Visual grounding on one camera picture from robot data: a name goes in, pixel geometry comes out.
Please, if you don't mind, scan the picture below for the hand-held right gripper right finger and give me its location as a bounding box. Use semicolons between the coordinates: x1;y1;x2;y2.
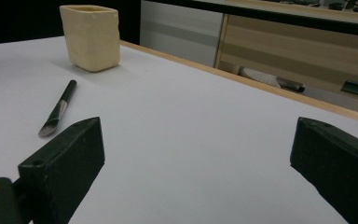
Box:
289;117;358;224

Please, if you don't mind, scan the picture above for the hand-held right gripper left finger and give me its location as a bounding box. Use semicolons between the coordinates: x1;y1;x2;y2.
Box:
18;117;105;224

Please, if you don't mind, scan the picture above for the black cylindrical tube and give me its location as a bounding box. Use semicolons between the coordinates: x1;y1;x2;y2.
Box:
37;79;78;138

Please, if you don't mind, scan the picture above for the cream square cup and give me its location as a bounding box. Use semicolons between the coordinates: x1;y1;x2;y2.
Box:
59;4;121;73

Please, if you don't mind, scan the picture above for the wooden table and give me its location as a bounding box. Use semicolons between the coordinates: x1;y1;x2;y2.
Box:
119;40;358;126

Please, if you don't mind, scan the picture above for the white wheeled base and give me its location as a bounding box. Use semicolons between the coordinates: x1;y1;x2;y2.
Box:
239;65;306;93

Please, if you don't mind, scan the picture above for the white table mat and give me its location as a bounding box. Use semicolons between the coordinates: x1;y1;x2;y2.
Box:
0;35;358;224

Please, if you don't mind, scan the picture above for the light wooden office desk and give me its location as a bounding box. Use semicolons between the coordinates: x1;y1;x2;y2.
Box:
213;0;358;94

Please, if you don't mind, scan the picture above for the grey partition panel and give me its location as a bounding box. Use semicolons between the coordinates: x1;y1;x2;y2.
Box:
139;0;225;68

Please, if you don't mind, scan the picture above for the black horizontal rail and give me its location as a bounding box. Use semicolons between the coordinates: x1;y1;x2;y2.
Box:
148;0;358;39

